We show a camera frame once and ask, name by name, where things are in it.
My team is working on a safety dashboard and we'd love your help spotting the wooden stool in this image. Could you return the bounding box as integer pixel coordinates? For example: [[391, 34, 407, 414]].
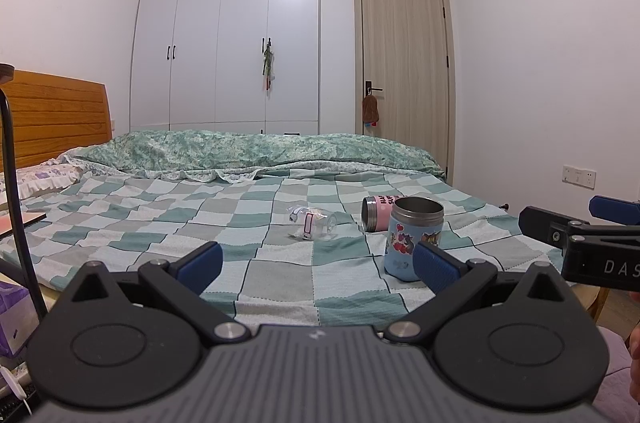
[[580, 287, 612, 325]]

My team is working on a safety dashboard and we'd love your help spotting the black lamp stand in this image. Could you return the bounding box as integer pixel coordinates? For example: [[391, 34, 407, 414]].
[[0, 64, 49, 325]]

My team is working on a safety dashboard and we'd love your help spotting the beige wooden door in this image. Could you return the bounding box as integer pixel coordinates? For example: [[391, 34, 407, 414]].
[[353, 0, 456, 186]]

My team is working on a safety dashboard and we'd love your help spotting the green floral quilt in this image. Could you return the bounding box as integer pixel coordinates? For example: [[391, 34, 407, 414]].
[[59, 129, 446, 184]]

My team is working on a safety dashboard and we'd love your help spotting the white wardrobe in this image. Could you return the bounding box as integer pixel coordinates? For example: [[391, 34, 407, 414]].
[[129, 0, 321, 137]]

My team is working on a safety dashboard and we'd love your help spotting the purple floral pillow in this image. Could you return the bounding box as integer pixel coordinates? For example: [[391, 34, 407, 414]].
[[0, 162, 85, 204]]

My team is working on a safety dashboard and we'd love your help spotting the white wall socket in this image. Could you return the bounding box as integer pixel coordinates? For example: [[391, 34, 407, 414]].
[[561, 164, 597, 189]]

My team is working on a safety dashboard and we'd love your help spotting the pink steel cup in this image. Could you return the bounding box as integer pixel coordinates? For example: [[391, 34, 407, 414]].
[[361, 194, 404, 233]]

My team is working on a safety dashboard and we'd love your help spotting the checkered bed sheet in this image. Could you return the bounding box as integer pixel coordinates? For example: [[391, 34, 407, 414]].
[[0, 164, 568, 329]]

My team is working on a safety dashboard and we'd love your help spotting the person's right forearm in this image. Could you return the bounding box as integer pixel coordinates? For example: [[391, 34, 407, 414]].
[[628, 318, 640, 406]]

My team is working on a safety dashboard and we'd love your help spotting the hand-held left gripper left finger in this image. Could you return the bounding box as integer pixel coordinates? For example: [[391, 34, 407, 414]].
[[60, 242, 252, 345]]

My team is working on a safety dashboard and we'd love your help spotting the wooden headboard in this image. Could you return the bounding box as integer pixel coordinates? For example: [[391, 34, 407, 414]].
[[0, 70, 113, 174]]

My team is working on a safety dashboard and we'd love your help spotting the clear plastic bottle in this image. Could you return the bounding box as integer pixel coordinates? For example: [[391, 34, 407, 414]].
[[287, 206, 339, 241]]

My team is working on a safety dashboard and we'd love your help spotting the green hanging ornament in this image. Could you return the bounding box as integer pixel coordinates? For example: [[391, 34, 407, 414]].
[[261, 44, 276, 92]]

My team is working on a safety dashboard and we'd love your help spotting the reddish book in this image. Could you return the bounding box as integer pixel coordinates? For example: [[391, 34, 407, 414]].
[[0, 209, 47, 240]]

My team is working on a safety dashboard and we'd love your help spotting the purple tissue pack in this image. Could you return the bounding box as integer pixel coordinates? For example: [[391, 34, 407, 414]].
[[0, 280, 44, 358]]

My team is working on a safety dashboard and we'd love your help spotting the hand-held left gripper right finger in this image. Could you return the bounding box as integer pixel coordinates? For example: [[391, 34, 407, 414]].
[[382, 243, 577, 347]]

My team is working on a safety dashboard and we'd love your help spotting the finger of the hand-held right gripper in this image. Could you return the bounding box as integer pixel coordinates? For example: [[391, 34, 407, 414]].
[[588, 195, 640, 225], [518, 205, 592, 250]]

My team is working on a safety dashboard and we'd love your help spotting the blue cartoon print steel cup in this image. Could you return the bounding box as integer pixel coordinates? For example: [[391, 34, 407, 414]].
[[383, 196, 445, 282]]

